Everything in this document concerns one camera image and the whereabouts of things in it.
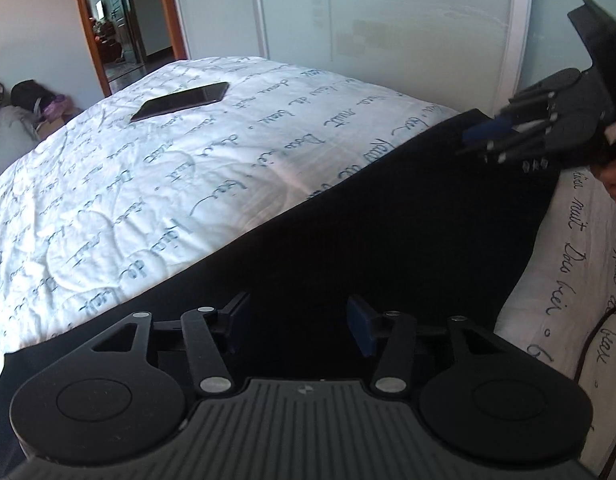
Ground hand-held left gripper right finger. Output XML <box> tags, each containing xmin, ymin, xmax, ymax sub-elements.
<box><xmin>347</xmin><ymin>295</ymin><xmax>529</xmax><ymax>394</ymax></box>

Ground person's right hand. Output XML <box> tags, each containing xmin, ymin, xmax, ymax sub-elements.
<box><xmin>590</xmin><ymin>116</ymin><xmax>616</xmax><ymax>207</ymax></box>

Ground purple cloth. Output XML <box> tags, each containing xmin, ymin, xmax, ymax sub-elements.
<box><xmin>40</xmin><ymin>93</ymin><xmax>83</xmax><ymax>122</ymax></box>

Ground black tablet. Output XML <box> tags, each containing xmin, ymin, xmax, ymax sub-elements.
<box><xmin>130</xmin><ymin>81</ymin><xmax>230</xmax><ymax>123</ymax></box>

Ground wooden door frame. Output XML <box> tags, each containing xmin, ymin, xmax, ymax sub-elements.
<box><xmin>70</xmin><ymin>0</ymin><xmax>191</xmax><ymax>97</ymax></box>

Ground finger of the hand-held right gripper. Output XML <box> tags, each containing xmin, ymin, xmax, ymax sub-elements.
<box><xmin>455</xmin><ymin>125</ymin><xmax>556</xmax><ymax>166</ymax></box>
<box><xmin>460</xmin><ymin>90</ymin><xmax>560</xmax><ymax>145</ymax></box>

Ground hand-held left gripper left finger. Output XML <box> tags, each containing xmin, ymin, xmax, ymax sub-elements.
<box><xmin>89</xmin><ymin>291</ymin><xmax>252</xmax><ymax>395</ymax></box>

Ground black cable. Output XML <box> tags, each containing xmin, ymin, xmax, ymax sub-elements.
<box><xmin>574</xmin><ymin>299</ymin><xmax>616</xmax><ymax>382</ymax></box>

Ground black bag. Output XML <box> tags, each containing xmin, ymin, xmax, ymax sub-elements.
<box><xmin>10</xmin><ymin>80</ymin><xmax>52</xmax><ymax>112</ymax></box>

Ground white printed blanket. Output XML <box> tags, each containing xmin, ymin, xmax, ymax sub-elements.
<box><xmin>0</xmin><ymin>56</ymin><xmax>616</xmax><ymax>480</ymax></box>

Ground grey cloth bundle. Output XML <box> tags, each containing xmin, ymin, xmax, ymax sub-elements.
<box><xmin>0</xmin><ymin>104</ymin><xmax>43</xmax><ymax>177</ymax></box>

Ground frosted glass wardrobe door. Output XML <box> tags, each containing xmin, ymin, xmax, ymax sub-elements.
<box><xmin>253</xmin><ymin>0</ymin><xmax>535</xmax><ymax>117</ymax></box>
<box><xmin>168</xmin><ymin>0</ymin><xmax>270</xmax><ymax>62</ymax></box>

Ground black pants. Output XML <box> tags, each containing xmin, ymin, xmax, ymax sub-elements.
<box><xmin>0</xmin><ymin>107</ymin><xmax>591</xmax><ymax>480</ymax></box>

